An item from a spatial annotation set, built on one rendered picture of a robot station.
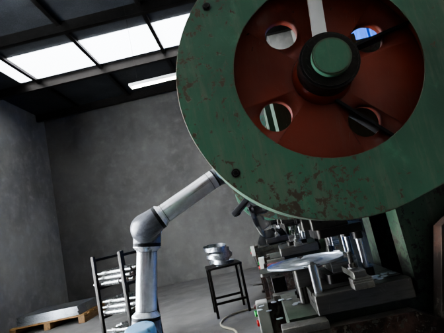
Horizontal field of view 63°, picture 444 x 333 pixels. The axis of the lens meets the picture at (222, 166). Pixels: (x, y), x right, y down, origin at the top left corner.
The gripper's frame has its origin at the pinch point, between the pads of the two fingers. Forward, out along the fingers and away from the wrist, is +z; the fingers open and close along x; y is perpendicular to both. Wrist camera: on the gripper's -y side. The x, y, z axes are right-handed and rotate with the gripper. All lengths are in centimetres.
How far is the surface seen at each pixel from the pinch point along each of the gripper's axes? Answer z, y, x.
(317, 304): 26.5, 17.3, -36.8
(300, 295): 25.0, 10.5, -20.3
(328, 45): -36, 48, -66
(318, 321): 30, 16, -40
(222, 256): 1, -109, 251
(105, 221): -161, -449, 542
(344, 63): -30, 50, -65
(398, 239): 17, 48, -22
